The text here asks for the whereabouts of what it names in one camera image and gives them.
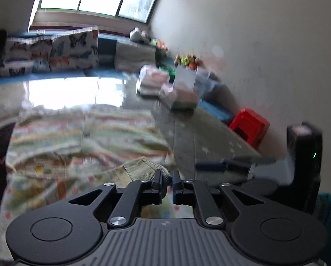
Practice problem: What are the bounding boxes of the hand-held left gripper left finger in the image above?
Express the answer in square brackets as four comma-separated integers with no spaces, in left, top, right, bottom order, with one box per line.
[68,169,164,226]

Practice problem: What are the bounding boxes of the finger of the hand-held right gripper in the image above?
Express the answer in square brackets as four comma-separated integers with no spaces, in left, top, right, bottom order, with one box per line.
[231,157,277,166]
[195,160,252,176]

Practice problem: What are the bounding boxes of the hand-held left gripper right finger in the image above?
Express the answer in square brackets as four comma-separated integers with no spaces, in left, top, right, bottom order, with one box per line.
[171,170,266,226]

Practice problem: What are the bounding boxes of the green patterned pants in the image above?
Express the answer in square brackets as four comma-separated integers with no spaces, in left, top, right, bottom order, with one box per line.
[0,104,195,222]

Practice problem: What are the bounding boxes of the red plastic stool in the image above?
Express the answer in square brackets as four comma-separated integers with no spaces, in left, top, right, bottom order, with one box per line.
[229,109,271,149]

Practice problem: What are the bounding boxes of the open soft tissue pack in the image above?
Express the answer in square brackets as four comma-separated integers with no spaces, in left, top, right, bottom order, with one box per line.
[158,66,200,110]

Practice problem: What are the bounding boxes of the clear plastic storage bin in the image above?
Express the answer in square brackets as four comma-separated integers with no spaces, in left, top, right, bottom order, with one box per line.
[196,69,227,101]

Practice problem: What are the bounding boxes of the plastic wrapped tissue packs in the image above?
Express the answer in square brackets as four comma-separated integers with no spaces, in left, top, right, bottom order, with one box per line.
[139,65,170,97]

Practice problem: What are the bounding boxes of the brown green plush toys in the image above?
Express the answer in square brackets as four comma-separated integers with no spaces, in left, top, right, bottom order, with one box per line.
[175,55,202,68]

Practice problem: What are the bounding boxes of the blue cushioned bench sofa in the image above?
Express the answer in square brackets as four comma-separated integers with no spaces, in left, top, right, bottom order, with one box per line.
[0,30,238,125]

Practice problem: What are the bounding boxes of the orange green plush toy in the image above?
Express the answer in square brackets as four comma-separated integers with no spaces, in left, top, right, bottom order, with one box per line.
[152,39,169,52]

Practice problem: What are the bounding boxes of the grey pillow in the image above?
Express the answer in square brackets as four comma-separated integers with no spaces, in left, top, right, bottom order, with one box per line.
[114,40,157,71]

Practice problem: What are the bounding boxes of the white plush toy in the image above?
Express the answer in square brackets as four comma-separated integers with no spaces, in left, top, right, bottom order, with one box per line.
[129,28,151,43]

